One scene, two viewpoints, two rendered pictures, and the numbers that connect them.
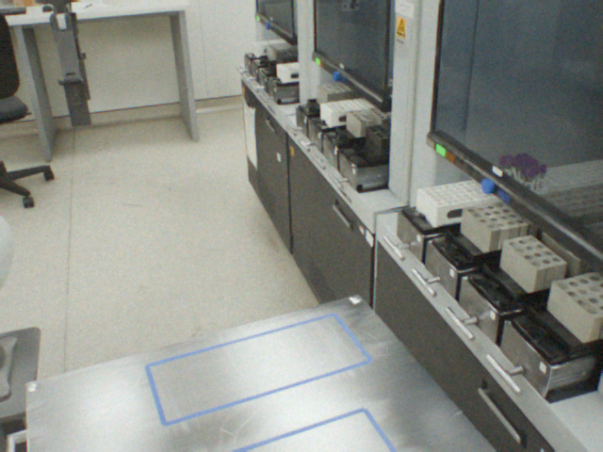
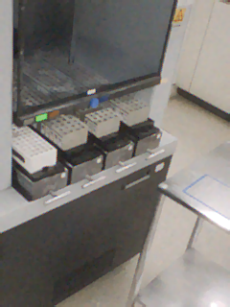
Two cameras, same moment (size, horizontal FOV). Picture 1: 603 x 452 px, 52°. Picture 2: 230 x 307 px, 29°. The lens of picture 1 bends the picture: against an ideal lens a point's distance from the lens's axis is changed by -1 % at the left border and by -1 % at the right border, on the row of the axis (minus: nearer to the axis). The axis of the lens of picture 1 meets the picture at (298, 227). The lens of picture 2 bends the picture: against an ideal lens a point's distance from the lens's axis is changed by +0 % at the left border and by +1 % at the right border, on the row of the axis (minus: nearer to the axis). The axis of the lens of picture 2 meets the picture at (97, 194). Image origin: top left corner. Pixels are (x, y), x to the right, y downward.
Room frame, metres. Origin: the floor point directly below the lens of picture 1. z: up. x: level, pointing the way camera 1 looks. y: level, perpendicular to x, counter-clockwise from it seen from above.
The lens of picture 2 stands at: (1.72, 0.73, 1.63)
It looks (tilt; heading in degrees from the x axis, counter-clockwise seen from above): 38 degrees down; 238
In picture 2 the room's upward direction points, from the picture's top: 10 degrees clockwise
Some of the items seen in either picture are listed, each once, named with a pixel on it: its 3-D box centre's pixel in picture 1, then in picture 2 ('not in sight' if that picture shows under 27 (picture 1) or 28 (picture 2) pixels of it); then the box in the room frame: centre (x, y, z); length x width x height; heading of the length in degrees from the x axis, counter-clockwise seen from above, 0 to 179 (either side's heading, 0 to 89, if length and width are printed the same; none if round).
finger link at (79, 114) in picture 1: (77, 103); not in sight; (0.93, 0.33, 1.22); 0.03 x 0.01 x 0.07; 106
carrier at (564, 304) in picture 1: (574, 312); (136, 115); (0.86, -0.47, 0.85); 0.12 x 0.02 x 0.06; 15
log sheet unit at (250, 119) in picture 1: (248, 132); not in sight; (2.95, 0.23, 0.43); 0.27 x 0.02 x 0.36; 16
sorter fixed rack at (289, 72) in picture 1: (315, 71); not in sight; (2.54, -0.09, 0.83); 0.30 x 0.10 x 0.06; 106
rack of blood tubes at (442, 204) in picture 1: (481, 200); (16, 140); (1.32, -0.44, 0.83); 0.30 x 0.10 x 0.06; 106
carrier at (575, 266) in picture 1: (562, 259); (89, 114); (1.03, -0.51, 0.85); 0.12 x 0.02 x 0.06; 16
